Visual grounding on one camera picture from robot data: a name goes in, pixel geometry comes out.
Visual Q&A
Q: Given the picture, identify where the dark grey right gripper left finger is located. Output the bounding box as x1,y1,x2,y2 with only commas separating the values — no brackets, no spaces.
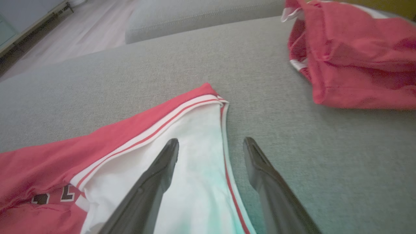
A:
97,138,180,234

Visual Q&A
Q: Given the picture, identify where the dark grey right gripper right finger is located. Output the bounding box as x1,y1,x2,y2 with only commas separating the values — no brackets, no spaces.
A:
242,136,322,234

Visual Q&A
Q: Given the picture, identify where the red Bulls basketball jersey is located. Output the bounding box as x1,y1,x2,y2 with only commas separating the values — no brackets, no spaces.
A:
0,83,257,234

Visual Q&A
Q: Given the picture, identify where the red shorts white trim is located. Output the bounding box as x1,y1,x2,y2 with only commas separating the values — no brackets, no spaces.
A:
281,0,416,110

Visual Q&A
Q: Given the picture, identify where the large grey sofa seat cushion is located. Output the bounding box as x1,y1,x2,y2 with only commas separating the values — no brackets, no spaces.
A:
0,15,416,234

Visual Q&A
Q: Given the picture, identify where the pale green TV cabinet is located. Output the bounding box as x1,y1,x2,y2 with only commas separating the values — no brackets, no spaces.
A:
0,0,75,78

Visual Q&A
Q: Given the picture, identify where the wide yellow sofa backrest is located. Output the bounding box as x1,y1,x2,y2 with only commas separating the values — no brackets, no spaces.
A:
338,0,416,21

